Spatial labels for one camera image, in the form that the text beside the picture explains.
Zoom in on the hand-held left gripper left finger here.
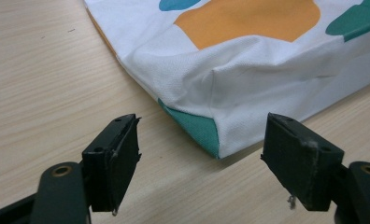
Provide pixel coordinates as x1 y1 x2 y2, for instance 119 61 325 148
81 113 142 217

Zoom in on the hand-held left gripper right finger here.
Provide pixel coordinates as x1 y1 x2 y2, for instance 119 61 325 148
260 112 345 212

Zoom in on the white tote bag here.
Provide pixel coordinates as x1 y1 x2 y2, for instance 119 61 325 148
82 0 370 161

